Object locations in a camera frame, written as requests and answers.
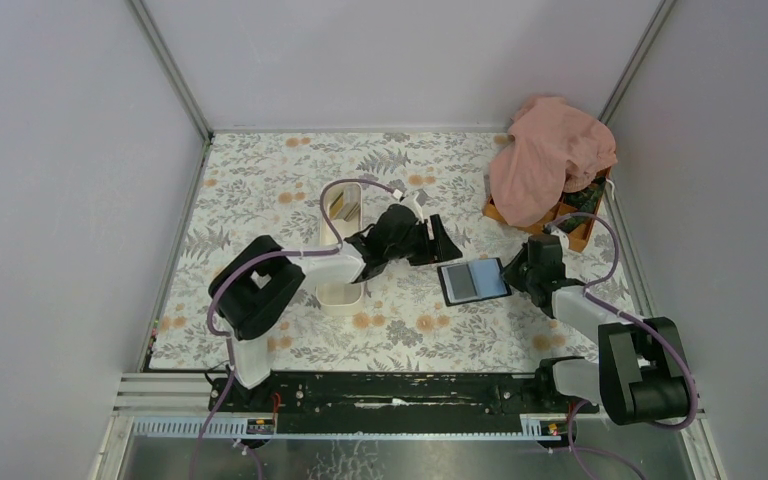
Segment grey credit card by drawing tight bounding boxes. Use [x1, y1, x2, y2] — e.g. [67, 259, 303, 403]
[447, 264, 477, 301]

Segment cream plastic oblong tray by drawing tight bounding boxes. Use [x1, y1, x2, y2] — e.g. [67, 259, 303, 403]
[315, 182, 365, 317]

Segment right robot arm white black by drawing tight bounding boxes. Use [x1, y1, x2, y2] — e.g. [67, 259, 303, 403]
[502, 234, 699, 429]

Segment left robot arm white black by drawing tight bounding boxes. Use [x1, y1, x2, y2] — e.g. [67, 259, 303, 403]
[206, 204, 463, 388]

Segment floral patterned table mat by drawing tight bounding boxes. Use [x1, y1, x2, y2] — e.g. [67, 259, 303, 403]
[148, 132, 598, 372]

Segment wooden organizer box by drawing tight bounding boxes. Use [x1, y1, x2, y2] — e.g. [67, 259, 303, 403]
[482, 167, 611, 252]

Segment pink cloth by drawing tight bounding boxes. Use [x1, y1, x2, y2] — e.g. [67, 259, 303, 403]
[488, 95, 618, 228]

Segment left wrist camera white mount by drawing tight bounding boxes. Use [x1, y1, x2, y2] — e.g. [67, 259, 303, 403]
[399, 189, 429, 223]

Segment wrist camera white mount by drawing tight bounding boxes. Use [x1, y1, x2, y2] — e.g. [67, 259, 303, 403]
[399, 189, 429, 223]
[544, 225, 570, 249]

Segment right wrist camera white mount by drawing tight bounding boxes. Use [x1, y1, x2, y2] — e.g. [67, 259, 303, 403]
[544, 225, 570, 249]

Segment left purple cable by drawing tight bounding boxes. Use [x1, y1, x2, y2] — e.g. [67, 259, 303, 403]
[187, 178, 406, 480]

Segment purple cable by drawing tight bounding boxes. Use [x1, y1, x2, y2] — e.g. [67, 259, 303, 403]
[542, 211, 700, 480]
[187, 178, 406, 480]

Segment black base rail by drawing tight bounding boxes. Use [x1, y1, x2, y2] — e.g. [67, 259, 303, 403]
[208, 371, 578, 436]

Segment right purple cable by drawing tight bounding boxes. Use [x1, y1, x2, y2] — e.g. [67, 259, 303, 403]
[542, 211, 700, 480]

